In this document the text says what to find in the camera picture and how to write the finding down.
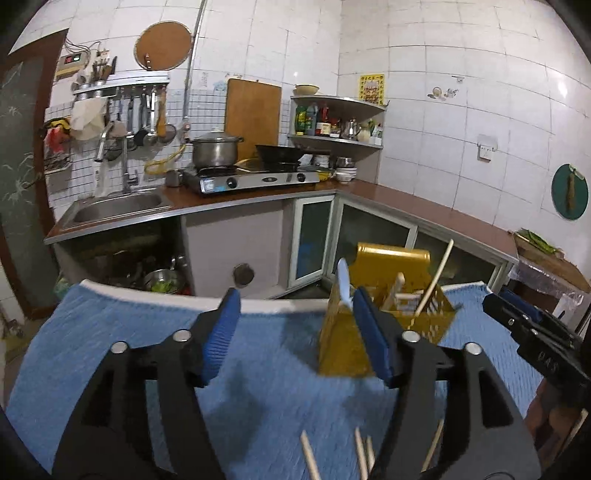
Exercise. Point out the person's right hand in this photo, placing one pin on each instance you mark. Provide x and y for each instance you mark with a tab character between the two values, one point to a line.
551	421

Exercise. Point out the yellow perforated utensil holder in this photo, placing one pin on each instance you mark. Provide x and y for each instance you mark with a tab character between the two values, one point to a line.
340	349

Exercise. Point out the rectangular wooden cutting board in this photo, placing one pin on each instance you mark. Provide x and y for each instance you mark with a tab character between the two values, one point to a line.
252	111

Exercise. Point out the white wall socket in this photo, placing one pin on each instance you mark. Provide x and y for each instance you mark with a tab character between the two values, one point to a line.
487	147

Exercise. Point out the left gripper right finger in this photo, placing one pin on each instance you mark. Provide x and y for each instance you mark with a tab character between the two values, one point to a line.
484	436

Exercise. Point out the steel cooking pot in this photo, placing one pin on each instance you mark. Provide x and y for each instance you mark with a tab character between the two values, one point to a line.
215	149

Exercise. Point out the steel sink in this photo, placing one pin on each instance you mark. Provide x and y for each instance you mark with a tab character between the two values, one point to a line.
113	207

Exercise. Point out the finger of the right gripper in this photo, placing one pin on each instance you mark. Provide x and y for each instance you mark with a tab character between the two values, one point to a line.
530	310
520	325

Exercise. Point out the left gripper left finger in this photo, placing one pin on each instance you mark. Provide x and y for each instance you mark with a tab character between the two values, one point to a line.
107	435

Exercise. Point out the round woven tray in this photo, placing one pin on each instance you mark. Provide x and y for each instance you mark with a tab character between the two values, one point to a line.
163	46

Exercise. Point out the light blue plastic spoon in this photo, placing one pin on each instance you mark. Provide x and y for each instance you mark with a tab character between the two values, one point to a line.
344	285

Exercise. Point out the steel gas stove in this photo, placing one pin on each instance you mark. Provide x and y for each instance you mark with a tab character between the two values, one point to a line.
209	182

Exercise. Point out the brown glass door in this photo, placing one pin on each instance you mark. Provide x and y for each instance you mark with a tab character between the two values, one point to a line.
26	217

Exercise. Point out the corner wall shelf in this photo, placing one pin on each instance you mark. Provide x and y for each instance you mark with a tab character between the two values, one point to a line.
333	120

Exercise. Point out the green round wall board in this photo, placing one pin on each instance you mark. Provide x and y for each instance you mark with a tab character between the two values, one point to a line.
569	192

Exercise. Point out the black wok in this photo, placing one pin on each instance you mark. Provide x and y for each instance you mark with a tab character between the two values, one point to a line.
274	156

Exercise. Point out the yellow wall calendar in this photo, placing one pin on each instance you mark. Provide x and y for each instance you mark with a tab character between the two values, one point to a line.
372	88

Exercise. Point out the hanging utensil rack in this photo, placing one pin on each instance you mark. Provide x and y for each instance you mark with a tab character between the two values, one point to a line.
124	111

